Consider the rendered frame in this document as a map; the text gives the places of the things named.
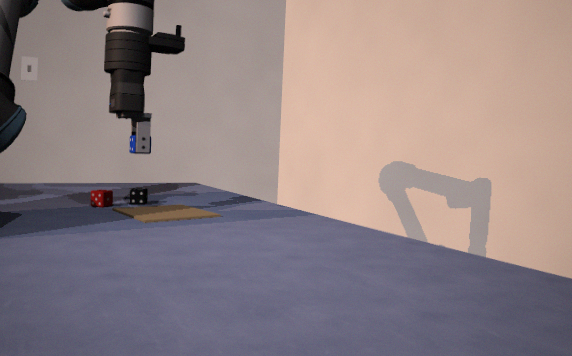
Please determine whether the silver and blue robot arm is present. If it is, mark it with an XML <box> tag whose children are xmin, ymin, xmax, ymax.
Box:
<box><xmin>0</xmin><ymin>0</ymin><xmax>154</xmax><ymax>153</ymax></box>

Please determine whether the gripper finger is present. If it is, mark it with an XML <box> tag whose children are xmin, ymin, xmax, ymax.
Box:
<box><xmin>116</xmin><ymin>113</ymin><xmax>137</xmax><ymax>135</ymax></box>
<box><xmin>121</xmin><ymin>112</ymin><xmax>152</xmax><ymax>153</ymax></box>

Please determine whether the red die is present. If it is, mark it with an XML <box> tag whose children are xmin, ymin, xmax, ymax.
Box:
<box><xmin>91</xmin><ymin>190</ymin><xmax>113</xmax><ymax>208</ymax></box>

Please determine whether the black die with white pips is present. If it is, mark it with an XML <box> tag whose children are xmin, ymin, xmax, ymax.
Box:
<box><xmin>130</xmin><ymin>188</ymin><xmax>148</xmax><ymax>205</ymax></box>

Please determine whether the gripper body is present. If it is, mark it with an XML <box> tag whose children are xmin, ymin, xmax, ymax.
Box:
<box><xmin>103</xmin><ymin>3</ymin><xmax>185</xmax><ymax>113</ymax></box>

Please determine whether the blue die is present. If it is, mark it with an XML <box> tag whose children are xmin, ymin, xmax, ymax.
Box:
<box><xmin>130</xmin><ymin>135</ymin><xmax>151</xmax><ymax>154</ymax></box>

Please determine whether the tan flat mat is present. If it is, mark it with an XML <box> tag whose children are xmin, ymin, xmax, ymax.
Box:
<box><xmin>112</xmin><ymin>204</ymin><xmax>221</xmax><ymax>223</ymax></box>

